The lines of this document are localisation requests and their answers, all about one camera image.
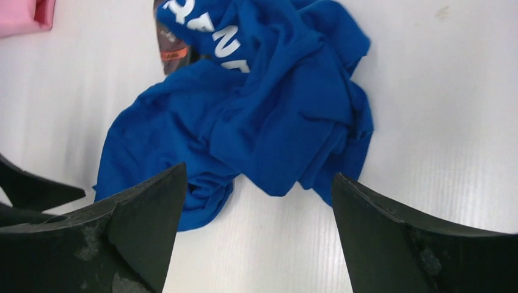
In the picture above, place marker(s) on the blue printed t shirt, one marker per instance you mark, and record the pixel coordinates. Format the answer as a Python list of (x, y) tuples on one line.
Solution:
[(271, 98)]

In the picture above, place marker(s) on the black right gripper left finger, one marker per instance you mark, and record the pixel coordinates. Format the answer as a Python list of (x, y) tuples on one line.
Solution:
[(122, 243)]

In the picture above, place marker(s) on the folded pink t shirt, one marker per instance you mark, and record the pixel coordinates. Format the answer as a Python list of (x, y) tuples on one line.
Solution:
[(19, 17)]

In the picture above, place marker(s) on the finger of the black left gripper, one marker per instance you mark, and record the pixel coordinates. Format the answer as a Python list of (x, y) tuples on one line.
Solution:
[(30, 195)]

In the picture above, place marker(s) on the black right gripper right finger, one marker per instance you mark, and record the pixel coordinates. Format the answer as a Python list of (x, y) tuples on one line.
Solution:
[(391, 247)]

